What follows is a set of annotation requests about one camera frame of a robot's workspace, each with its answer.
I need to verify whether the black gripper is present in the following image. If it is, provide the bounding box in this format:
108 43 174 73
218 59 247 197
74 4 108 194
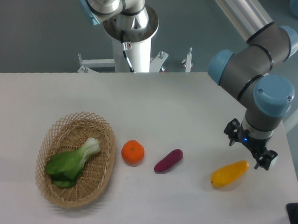
224 118 278 170

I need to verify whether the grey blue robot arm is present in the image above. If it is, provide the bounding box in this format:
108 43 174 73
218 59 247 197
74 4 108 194
78 0 298 170

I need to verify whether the woven wicker basket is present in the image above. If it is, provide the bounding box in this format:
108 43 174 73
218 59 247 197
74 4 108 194
35 112 115 208

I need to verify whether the green bok choy vegetable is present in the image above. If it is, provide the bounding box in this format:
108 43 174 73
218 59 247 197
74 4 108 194
44 137 100 188

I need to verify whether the yellow mango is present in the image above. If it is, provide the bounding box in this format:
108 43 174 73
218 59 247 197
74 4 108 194
210 160 249 188

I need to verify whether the purple sweet potato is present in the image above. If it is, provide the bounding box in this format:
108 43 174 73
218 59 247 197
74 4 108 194
153 149 184 173

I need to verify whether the black device at table edge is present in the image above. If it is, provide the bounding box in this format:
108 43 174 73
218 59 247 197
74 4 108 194
286 202 298 224

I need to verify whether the orange tangerine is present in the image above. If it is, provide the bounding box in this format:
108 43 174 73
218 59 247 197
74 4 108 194
121 140 145 165

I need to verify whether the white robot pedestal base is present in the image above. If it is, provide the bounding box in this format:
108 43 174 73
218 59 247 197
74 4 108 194
77 2 197 79

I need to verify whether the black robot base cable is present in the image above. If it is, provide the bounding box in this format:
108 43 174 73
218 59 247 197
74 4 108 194
118 30 138 74

